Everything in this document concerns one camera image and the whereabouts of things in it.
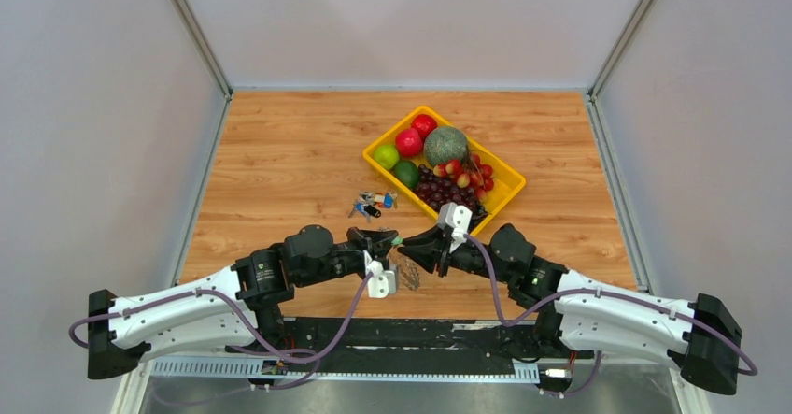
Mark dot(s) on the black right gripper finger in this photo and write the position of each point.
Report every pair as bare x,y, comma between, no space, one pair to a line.
432,238
424,255

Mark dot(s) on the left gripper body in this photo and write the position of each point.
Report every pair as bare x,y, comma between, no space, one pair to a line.
347,261

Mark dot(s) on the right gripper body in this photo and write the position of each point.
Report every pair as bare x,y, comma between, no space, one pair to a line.
470,258

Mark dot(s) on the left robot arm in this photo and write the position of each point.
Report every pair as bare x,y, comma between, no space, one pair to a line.
236,307

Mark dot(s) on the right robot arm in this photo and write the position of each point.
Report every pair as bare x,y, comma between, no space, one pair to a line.
700,338

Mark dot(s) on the pile of tagged keys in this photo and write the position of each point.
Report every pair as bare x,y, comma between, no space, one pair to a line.
370,205

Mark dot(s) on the purple grape bunch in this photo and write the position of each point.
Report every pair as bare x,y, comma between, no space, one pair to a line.
436,191

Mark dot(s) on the dark green lime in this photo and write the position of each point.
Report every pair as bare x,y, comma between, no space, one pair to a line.
407,173

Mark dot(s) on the light green apple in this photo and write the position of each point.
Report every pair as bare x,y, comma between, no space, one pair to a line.
387,156

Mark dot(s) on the yellow plastic tray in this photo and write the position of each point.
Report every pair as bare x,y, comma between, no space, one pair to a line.
507,181

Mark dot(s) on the green netted melon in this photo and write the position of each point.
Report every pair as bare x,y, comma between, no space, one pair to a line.
444,144

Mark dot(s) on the red apple near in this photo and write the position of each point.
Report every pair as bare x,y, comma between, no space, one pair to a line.
409,143

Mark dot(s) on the red apple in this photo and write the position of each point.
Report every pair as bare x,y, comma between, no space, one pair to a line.
409,143
424,124

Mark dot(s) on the red apple far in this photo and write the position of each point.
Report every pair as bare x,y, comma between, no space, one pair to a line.
424,124

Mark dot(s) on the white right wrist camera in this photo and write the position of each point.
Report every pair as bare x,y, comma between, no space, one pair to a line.
454,221

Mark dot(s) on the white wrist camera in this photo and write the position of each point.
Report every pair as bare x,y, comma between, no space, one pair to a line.
454,221
382,276

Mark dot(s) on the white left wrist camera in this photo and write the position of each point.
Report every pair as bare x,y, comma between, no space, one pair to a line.
382,276

